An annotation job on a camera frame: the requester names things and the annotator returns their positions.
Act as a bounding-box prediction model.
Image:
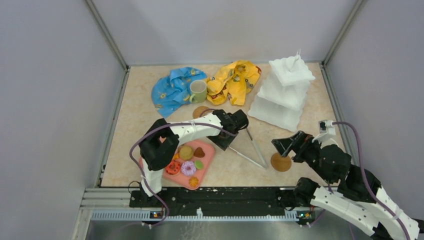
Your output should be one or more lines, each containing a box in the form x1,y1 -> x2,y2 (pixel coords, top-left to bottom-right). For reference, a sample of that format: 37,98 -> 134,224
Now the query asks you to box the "blue patterned cloth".
151,67 -> 207,118

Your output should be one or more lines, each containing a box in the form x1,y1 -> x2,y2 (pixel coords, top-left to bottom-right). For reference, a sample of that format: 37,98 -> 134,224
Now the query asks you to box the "woven rattan coaster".
192,106 -> 213,119

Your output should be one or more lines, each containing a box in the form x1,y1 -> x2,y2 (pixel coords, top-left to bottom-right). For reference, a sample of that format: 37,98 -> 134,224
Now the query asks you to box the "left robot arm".
130,109 -> 249,207

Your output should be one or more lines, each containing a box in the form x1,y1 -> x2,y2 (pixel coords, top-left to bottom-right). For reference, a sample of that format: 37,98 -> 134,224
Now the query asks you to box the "round tan muffin cake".
178,145 -> 194,161

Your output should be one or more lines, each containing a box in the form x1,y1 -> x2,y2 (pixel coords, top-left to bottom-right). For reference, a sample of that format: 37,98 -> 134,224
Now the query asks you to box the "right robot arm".
271,131 -> 424,240

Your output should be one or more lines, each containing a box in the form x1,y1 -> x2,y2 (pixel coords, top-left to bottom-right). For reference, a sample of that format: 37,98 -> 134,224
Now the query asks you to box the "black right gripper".
271,129 -> 334,184

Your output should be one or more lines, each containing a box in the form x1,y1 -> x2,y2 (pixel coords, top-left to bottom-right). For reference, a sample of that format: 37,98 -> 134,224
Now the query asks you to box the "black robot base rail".
129,187 -> 314,217

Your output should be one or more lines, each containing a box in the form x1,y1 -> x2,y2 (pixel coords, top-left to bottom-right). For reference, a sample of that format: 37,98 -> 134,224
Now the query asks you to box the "red orange donut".
165,160 -> 182,176

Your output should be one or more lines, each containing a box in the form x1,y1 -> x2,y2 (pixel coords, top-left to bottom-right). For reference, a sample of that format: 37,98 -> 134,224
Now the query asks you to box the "orange swirl cookie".
188,176 -> 199,188

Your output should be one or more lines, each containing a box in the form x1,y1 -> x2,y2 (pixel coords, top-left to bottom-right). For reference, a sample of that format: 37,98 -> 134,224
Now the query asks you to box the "yellow patterned cloth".
206,60 -> 262,106

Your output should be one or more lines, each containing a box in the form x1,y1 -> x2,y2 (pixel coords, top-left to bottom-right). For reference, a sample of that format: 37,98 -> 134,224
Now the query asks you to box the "metal tongs white handle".
228,128 -> 268,169

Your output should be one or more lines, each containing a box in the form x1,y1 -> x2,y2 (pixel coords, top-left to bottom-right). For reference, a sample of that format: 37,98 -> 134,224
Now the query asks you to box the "pink plastic tray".
138,140 -> 215,196

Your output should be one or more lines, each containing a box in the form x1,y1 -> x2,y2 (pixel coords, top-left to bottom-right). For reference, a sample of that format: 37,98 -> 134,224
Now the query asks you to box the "purple sprinkled donut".
180,161 -> 197,177

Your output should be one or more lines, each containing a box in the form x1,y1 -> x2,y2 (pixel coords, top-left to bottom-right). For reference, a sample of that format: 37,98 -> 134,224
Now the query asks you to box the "white tiered dessert stand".
248,49 -> 316,132

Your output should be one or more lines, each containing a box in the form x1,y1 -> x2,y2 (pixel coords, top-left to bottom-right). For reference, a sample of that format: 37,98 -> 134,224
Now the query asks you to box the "round wooden coaster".
270,152 -> 292,172

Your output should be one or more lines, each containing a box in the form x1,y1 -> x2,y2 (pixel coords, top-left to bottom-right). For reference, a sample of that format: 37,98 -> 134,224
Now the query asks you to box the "green round macaron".
194,160 -> 204,170

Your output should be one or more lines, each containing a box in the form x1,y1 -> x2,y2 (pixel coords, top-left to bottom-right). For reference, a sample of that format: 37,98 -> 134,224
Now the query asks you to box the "green mug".
189,80 -> 207,103

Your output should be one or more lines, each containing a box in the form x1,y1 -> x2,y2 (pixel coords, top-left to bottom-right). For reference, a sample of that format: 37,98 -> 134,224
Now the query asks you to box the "brown heart cookie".
193,147 -> 206,158

